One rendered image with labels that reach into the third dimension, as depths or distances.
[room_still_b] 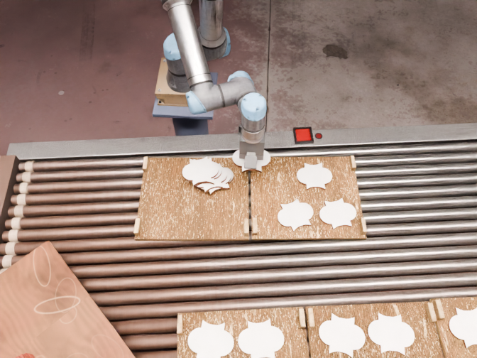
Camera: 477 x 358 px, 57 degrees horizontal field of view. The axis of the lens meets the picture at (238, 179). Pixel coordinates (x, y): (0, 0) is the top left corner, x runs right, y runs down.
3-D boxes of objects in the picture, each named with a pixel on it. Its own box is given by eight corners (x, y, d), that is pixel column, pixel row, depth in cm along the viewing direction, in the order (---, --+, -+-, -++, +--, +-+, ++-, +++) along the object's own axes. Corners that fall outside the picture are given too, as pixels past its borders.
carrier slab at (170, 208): (145, 159, 175) (145, 157, 173) (248, 159, 175) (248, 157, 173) (135, 241, 157) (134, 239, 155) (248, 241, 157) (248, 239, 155)
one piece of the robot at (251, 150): (236, 147, 137) (236, 174, 151) (264, 149, 137) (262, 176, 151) (239, 117, 143) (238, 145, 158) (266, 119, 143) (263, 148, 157)
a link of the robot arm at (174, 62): (163, 57, 185) (157, 33, 173) (194, 49, 187) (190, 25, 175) (170, 78, 180) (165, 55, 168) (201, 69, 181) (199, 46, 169)
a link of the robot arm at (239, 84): (215, 74, 138) (226, 99, 133) (249, 66, 140) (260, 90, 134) (217, 91, 145) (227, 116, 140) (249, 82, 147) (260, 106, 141)
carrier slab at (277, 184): (250, 159, 175) (250, 157, 173) (351, 158, 175) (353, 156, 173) (252, 240, 157) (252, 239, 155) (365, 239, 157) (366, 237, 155)
